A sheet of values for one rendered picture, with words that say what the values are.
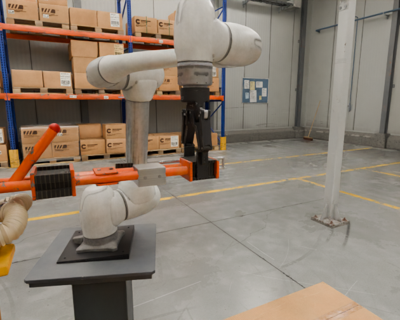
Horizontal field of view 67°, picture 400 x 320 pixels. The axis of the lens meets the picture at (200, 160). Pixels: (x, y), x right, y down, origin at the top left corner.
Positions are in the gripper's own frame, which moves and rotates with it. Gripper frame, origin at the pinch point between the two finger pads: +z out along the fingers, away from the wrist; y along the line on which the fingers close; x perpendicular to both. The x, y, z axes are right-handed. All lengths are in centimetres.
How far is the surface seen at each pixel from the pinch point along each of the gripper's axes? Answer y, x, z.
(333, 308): -10, 68, 71
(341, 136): -177, 255, 22
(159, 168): 3.6, -11.0, -0.6
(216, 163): 4.3, 4.1, -0.8
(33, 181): 5.0, -37.9, -0.5
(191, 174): 4.7, -3.1, 1.5
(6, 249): 8.2, -43.5, 11.6
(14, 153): -687, -138, 90
